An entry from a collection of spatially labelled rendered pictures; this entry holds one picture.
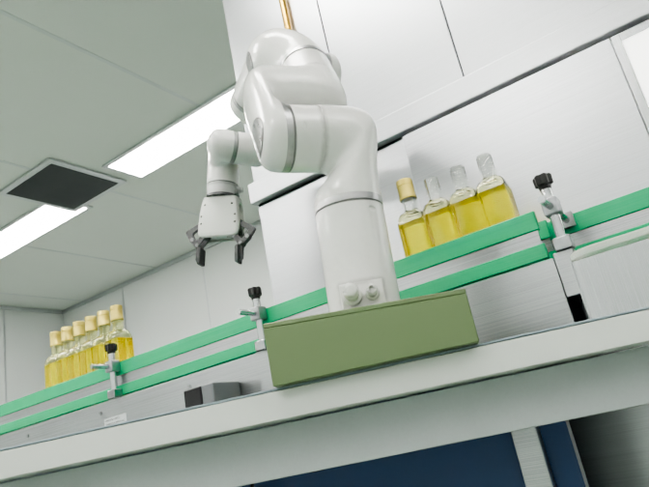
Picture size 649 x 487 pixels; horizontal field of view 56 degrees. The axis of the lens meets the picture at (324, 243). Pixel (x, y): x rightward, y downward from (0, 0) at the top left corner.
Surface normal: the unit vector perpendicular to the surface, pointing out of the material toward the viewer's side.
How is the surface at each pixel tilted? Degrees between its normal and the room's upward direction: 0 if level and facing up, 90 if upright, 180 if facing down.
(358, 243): 91
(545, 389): 90
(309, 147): 132
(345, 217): 91
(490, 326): 90
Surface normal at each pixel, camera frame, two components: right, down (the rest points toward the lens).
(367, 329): -0.18, -0.28
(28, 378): 0.81, -0.33
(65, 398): -0.55, -0.16
